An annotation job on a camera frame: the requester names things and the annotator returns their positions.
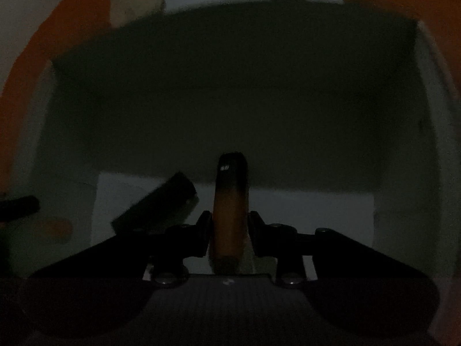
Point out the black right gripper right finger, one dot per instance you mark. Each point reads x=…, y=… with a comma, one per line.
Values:
x=284, y=244

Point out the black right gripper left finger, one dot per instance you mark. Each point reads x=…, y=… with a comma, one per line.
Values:
x=174, y=245

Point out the orange black marker pen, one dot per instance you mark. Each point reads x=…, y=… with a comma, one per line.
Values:
x=230, y=209

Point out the black glasses case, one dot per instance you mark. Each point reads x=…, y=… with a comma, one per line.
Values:
x=167, y=206

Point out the white open cardboard box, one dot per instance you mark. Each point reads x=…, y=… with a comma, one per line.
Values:
x=344, y=110

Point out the red tablecloth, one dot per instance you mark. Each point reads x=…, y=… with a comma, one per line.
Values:
x=33, y=31

